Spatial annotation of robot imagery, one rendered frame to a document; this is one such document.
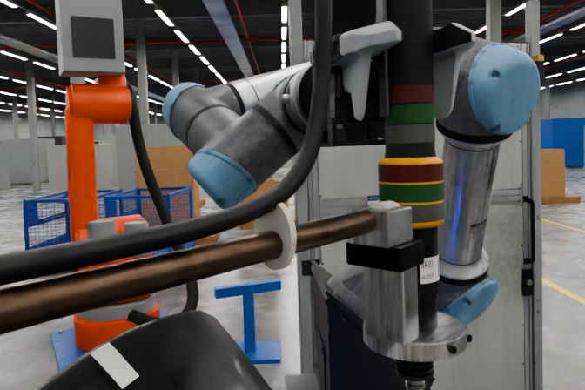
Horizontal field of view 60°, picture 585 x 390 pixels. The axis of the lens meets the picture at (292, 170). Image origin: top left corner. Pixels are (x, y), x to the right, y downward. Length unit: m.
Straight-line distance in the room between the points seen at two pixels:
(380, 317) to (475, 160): 0.52
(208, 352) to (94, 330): 3.84
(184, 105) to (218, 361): 0.35
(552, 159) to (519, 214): 10.29
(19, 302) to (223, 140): 0.41
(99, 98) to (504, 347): 3.23
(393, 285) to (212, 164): 0.29
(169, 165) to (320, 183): 6.23
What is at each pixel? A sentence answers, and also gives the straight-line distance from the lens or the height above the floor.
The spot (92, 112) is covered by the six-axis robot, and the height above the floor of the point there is 1.85.
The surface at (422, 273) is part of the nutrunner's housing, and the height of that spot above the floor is 1.47.
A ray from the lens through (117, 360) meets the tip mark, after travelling 0.38.
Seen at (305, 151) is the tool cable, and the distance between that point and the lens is 0.26.
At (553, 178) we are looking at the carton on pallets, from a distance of 12.96.
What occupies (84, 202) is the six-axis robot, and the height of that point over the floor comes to 1.16.
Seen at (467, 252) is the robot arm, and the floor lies 1.36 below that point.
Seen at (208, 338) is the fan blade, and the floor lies 1.41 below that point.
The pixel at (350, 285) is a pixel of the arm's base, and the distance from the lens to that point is 1.08.
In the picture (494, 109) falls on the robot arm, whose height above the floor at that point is 1.60.
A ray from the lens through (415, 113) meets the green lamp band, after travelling 0.34.
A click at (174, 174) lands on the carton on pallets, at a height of 1.14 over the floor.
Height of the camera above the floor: 1.56
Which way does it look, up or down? 3 degrees down
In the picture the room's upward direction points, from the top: 2 degrees counter-clockwise
